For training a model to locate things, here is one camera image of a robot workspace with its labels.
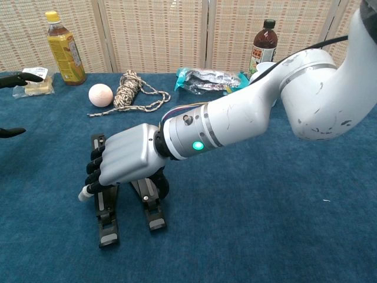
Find woven folding screen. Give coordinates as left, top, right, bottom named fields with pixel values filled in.
left=0, top=0, right=377, bottom=75

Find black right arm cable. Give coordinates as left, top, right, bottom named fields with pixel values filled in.
left=275, top=34, right=350, bottom=70

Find dark bottle black cap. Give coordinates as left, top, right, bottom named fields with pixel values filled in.
left=249, top=19, right=278, bottom=79

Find light blue measuring cup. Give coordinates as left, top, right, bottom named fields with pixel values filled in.
left=249, top=61, right=277, bottom=107

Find teal snack bag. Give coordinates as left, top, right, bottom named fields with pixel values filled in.
left=174, top=67, right=251, bottom=97

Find black folding stand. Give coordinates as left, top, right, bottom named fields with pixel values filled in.
left=90, top=134, right=170, bottom=248

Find yellow label tea bottle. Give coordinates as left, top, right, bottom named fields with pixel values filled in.
left=44, top=11, right=87, bottom=87

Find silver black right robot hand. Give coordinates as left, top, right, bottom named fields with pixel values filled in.
left=78, top=123, right=170, bottom=203

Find clear wrapped pastry pack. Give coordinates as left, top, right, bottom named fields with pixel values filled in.
left=12, top=67, right=56, bottom=99

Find pale pink ball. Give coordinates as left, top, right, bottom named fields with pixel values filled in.
left=88, top=83, right=114, bottom=107

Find beige braided rope bundle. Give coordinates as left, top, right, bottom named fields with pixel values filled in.
left=87, top=69, right=171, bottom=118

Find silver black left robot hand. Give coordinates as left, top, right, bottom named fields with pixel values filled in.
left=0, top=73, right=44, bottom=139

